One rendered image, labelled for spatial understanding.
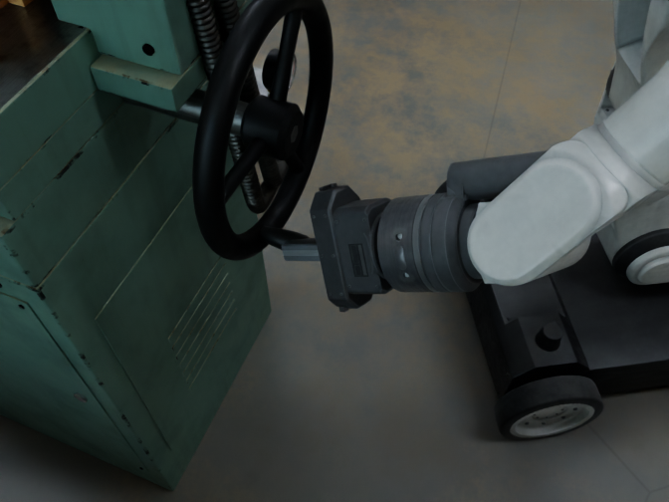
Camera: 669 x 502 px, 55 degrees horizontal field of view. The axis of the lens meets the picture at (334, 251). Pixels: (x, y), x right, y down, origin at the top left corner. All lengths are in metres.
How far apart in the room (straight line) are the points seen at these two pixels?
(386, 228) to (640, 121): 0.21
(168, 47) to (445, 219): 0.31
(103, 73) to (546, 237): 0.45
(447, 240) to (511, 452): 0.90
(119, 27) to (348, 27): 1.64
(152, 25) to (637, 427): 1.21
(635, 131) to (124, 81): 0.46
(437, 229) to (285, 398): 0.91
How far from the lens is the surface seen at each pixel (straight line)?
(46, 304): 0.76
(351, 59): 2.13
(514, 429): 1.32
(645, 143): 0.49
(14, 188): 0.67
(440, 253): 0.53
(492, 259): 0.50
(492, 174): 0.54
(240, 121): 0.68
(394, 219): 0.56
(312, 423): 1.37
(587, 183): 0.48
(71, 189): 0.73
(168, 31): 0.64
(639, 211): 1.25
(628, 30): 1.06
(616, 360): 1.35
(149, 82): 0.67
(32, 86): 0.65
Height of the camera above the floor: 1.27
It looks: 53 degrees down
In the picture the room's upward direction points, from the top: straight up
